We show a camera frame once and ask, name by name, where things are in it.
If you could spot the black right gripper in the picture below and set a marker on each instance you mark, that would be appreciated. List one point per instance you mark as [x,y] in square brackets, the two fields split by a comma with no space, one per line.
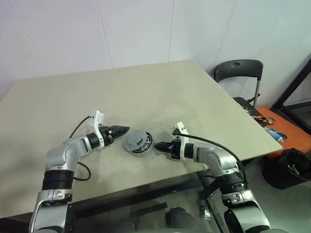
[175,150]

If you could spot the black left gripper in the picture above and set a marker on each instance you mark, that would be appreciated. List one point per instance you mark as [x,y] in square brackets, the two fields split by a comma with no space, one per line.
[107,136]

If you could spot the grey motor housing copper stator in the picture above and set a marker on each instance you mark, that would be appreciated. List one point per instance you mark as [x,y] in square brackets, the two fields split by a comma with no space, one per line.
[133,142]

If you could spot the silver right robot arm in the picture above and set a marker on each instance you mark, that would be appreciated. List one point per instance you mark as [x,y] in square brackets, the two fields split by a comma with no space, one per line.
[213,157]

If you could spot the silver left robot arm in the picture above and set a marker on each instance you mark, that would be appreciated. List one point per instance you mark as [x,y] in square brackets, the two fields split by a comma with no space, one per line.
[58,160]

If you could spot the black flat bar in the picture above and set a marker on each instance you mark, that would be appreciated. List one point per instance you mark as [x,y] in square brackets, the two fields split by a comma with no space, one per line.
[150,209]

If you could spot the dark grey rounded shape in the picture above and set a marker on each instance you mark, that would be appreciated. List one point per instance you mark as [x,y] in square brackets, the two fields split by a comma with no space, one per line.
[182,218]

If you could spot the silver spoked wheel part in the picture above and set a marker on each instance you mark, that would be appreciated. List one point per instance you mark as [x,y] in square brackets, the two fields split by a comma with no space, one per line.
[246,109]

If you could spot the black folding chair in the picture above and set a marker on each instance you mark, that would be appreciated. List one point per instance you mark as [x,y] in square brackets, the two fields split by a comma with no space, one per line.
[239,69]

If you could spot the blue and white tube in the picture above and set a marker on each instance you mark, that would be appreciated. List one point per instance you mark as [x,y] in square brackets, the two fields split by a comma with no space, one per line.
[274,134]

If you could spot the black bag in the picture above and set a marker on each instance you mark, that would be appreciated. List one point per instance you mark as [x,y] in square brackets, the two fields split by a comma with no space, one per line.
[286,174]

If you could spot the orange box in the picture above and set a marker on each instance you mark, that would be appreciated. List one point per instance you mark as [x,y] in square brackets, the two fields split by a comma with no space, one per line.
[296,138]

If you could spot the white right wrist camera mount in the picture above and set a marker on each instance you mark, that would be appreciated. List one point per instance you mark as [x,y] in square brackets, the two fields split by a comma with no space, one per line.
[182,128]

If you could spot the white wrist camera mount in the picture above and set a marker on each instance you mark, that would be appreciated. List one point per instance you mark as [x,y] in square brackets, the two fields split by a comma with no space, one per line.
[182,128]
[96,119]

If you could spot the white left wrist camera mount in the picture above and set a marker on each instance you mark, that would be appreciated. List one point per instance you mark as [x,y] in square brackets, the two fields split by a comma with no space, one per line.
[96,119]

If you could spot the black table frame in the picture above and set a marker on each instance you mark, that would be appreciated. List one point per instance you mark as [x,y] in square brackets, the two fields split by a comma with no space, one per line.
[136,191]

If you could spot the silver metal bracket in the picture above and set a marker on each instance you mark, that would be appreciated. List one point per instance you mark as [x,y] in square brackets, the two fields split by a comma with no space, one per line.
[206,211]

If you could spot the dark metal rack frame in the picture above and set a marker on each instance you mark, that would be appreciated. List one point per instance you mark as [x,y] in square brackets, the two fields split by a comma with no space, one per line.
[291,92]

